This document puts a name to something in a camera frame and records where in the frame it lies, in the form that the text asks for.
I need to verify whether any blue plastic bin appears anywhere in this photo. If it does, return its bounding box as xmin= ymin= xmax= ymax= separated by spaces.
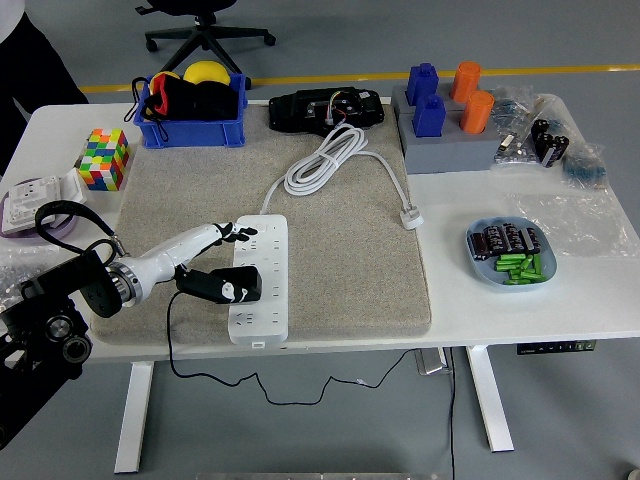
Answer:
xmin=135 ymin=73 xmax=250 ymax=150

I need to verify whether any person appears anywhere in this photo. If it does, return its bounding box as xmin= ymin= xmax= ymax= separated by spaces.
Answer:
xmin=0 ymin=0 xmax=90 ymax=177

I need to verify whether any black plug adapter with cord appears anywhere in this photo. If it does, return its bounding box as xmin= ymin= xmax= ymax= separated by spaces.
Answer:
xmin=166 ymin=266 xmax=407 ymax=407

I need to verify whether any black table control panel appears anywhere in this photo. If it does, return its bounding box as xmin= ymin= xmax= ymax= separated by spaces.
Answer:
xmin=516 ymin=339 xmax=599 ymax=356

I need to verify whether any clear bag of blue resistors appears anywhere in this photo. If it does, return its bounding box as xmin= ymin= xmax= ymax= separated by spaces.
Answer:
xmin=559 ymin=142 xmax=611 ymax=190
xmin=487 ymin=84 xmax=536 ymax=131

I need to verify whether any orange cylinder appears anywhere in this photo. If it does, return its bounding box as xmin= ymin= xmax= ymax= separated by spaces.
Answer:
xmin=449 ymin=60 xmax=482 ymax=104
xmin=458 ymin=89 xmax=496 ymax=135

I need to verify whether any white socket frame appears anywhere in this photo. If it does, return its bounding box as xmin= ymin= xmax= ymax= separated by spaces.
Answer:
xmin=57 ymin=167 xmax=88 ymax=206

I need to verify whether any black red drawstring pouch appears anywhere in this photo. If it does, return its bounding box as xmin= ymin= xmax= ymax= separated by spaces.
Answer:
xmin=130 ymin=75 xmax=201 ymax=140

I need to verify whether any purple plate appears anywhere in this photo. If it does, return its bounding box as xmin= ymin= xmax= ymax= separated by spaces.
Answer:
xmin=0 ymin=192 xmax=84 ymax=245

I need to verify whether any grey-brown mat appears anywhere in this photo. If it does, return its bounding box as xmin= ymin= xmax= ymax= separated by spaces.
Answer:
xmin=89 ymin=97 xmax=434 ymax=346

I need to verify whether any white power strip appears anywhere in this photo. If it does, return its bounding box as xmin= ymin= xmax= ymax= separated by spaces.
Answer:
xmin=227 ymin=213 xmax=291 ymax=349

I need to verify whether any white table leg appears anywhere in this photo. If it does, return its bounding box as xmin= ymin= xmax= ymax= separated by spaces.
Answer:
xmin=465 ymin=344 xmax=516 ymax=454
xmin=113 ymin=362 xmax=155 ymax=475

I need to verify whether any white wall socket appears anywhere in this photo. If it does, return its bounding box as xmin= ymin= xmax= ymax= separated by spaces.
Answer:
xmin=2 ymin=177 xmax=64 ymax=234

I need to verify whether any large empty clear bag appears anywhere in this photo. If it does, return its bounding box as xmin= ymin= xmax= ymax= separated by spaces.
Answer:
xmin=502 ymin=189 xmax=640 ymax=259

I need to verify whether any large yellow ball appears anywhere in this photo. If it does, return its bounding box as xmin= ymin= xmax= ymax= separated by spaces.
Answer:
xmin=182 ymin=60 xmax=231 ymax=86

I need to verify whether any blue square block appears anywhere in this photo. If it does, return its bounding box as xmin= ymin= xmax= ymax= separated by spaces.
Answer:
xmin=412 ymin=94 xmax=447 ymax=139
xmin=405 ymin=62 xmax=440 ymax=107

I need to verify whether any clear bag of black capacitors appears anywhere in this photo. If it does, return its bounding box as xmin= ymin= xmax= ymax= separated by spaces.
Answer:
xmin=529 ymin=117 xmax=572 ymax=169

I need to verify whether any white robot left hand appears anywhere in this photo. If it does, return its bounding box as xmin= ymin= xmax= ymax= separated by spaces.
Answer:
xmin=124 ymin=221 xmax=260 ymax=307

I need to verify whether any thin black hanging cable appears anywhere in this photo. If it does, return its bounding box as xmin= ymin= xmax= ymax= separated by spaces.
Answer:
xmin=448 ymin=347 xmax=457 ymax=480

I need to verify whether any white power cord with plug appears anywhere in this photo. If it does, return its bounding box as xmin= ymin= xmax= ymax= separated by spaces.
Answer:
xmin=258 ymin=124 xmax=426 ymax=231

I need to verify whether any metal bracket under table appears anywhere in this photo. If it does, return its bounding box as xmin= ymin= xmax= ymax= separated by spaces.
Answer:
xmin=413 ymin=348 xmax=450 ymax=376

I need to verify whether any black cloth bundle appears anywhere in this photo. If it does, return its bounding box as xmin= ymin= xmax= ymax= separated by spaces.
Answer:
xmin=192 ymin=82 xmax=241 ymax=121

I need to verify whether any small yellow ball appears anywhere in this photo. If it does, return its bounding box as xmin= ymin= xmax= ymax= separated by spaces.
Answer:
xmin=149 ymin=71 xmax=182 ymax=91

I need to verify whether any light blue plate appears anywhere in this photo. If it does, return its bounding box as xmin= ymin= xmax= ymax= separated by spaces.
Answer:
xmin=465 ymin=215 xmax=558 ymax=292

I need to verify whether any black electronic device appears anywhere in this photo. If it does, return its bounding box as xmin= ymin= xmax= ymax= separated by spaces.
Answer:
xmin=268 ymin=86 xmax=386 ymax=135

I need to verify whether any black office chair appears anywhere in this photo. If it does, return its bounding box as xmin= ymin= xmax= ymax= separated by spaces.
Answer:
xmin=133 ymin=0 xmax=277 ymax=77

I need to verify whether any grey block base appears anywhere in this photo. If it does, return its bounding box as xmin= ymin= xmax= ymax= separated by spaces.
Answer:
xmin=391 ymin=83 xmax=496 ymax=117
xmin=402 ymin=107 xmax=503 ymax=175

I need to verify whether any clear bag of small parts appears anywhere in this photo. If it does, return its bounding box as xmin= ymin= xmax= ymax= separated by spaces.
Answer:
xmin=0 ymin=244 xmax=61 ymax=301

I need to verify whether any multicolour puzzle cube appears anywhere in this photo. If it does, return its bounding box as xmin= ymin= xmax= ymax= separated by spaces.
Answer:
xmin=78 ymin=128 xmax=132 ymax=192

